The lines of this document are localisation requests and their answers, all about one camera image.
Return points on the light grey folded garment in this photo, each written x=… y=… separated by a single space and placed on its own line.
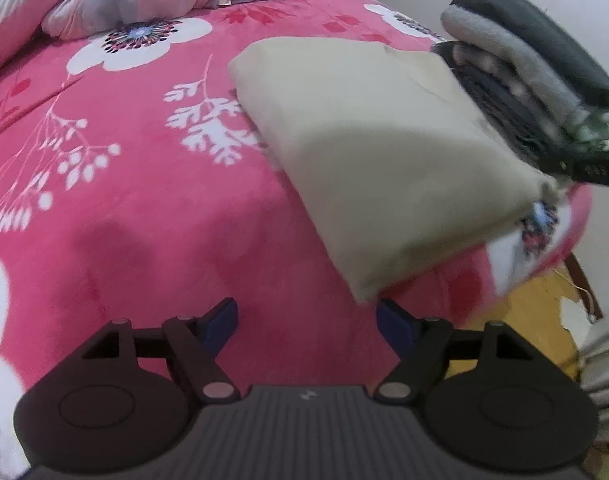
x=524 y=55

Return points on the grey pleated cloth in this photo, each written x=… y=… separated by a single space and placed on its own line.
x=604 y=370

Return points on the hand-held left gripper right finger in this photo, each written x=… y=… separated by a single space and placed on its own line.
x=394 y=326

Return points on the dark grey folded garment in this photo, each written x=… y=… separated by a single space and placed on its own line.
x=539 y=35

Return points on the brown wooden piece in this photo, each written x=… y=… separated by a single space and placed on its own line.
x=584 y=285

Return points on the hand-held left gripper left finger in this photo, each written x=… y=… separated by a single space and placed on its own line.
x=222 y=321

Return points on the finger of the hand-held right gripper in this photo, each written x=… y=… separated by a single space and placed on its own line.
x=584 y=167

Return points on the pink floral blanket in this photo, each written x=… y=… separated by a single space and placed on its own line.
x=134 y=185

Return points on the cream garment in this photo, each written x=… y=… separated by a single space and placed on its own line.
x=384 y=150

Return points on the dark striped garment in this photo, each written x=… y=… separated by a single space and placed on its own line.
x=504 y=95

